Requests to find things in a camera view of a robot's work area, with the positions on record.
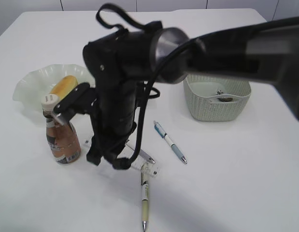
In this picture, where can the blue white ballpoint pen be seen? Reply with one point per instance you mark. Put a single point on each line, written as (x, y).
(170, 142)

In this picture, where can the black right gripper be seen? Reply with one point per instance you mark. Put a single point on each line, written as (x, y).
(109, 147)

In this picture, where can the clear plastic ruler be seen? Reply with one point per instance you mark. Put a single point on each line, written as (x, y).
(153, 169)

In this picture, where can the pale green wavy glass bowl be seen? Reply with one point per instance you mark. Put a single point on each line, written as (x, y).
(31, 88)

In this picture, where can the golden bread loaf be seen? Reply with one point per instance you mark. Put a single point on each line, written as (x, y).
(64, 86)

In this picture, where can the cream yellow ballpoint pen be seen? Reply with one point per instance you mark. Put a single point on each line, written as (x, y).
(145, 196)

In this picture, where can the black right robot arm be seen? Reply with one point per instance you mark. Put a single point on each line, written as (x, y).
(125, 65)

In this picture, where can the brown coffee drink bottle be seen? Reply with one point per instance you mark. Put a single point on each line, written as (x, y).
(62, 139)

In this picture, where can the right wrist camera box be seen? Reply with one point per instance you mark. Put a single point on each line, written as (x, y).
(79, 101)

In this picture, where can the pale green plastic basket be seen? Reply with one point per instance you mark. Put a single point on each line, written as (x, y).
(213, 99)

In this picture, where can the white grey ballpoint pen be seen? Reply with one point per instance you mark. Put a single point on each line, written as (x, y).
(143, 154)

